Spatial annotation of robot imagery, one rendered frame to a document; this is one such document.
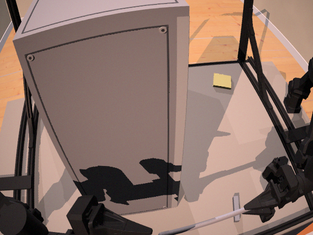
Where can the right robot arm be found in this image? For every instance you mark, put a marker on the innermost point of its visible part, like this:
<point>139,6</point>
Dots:
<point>17,218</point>

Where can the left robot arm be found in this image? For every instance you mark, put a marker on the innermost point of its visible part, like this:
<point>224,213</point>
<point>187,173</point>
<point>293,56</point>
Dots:
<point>298,89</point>

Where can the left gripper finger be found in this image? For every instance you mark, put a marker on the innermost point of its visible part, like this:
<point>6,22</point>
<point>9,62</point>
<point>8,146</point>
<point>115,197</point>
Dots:
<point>267,199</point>
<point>264,212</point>

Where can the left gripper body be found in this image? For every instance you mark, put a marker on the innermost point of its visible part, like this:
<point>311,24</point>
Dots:
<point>286,188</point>

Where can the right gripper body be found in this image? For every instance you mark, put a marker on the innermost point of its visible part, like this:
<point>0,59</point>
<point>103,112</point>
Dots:
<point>80,214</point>

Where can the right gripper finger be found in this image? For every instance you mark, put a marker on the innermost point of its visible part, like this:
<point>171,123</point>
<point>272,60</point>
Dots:
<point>106,222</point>

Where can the pale yellow flat block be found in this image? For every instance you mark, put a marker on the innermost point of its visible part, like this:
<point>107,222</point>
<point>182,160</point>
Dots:
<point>222,81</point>

